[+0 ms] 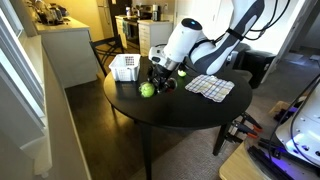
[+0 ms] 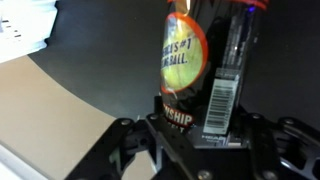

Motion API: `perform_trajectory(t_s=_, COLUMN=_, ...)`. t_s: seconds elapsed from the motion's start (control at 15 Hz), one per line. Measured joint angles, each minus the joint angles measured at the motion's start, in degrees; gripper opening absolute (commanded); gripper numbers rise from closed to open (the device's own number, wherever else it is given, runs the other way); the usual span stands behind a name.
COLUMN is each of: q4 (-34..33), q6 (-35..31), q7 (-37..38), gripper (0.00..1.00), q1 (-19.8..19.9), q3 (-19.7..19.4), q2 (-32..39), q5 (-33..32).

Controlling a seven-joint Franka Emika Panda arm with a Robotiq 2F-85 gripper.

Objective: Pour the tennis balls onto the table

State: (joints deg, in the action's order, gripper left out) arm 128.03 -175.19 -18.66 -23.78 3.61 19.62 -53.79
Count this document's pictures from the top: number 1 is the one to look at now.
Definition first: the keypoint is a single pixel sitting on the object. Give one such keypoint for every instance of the robot mounting cart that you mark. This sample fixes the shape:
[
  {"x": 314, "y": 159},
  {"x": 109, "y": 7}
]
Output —
[{"x": 266, "y": 160}]

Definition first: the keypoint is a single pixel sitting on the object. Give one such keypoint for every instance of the round black table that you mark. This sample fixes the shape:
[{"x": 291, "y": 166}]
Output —
[{"x": 156, "y": 110}]

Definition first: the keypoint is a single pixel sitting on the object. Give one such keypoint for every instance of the large black trash can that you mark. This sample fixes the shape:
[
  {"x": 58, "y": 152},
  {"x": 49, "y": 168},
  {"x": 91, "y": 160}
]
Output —
[{"x": 260, "y": 68}]

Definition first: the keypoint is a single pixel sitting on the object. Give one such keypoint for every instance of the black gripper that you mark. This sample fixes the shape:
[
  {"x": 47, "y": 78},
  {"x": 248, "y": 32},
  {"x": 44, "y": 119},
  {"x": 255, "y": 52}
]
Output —
[{"x": 160, "y": 74}]

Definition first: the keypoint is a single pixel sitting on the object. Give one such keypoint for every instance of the countertop appliances cluster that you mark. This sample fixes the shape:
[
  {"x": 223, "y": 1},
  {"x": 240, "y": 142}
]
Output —
[{"x": 48, "y": 13}]

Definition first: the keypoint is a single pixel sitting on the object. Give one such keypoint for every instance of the black dining chair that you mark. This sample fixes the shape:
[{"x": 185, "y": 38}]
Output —
[{"x": 106, "y": 50}]

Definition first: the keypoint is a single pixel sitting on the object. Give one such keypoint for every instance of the white door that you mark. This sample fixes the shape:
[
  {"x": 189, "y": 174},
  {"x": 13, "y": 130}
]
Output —
[{"x": 200, "y": 10}]

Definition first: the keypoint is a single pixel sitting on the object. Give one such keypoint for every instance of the kitchen stove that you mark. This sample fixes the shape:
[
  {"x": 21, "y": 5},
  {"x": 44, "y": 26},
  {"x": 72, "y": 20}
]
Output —
[{"x": 131, "y": 31}]

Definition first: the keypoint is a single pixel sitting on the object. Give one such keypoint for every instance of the white window frame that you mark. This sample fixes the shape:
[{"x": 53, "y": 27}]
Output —
[{"x": 18, "y": 66}]

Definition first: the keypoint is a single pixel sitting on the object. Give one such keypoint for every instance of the checkered dish cloth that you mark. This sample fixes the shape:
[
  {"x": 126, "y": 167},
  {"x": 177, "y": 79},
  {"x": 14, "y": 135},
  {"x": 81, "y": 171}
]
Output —
[{"x": 210, "y": 87}]

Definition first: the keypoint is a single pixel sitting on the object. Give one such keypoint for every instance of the white plastic basket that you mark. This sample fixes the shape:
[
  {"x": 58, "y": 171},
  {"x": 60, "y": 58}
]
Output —
[{"x": 125, "y": 68}]

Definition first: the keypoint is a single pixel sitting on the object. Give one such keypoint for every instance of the white kitchen counter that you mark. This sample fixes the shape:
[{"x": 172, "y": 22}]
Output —
[{"x": 68, "y": 50}]

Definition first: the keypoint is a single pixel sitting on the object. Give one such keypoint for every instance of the steel coffee maker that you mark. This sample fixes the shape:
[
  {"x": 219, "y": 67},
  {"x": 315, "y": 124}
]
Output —
[{"x": 155, "y": 12}]

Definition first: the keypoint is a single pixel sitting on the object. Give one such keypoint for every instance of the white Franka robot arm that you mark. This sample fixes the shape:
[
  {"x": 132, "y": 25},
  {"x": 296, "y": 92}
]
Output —
[{"x": 206, "y": 50}]

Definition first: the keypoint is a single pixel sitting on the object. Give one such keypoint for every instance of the white drawer cabinet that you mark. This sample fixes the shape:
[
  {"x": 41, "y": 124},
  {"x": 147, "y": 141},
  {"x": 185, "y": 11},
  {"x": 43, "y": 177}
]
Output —
[{"x": 155, "y": 33}]

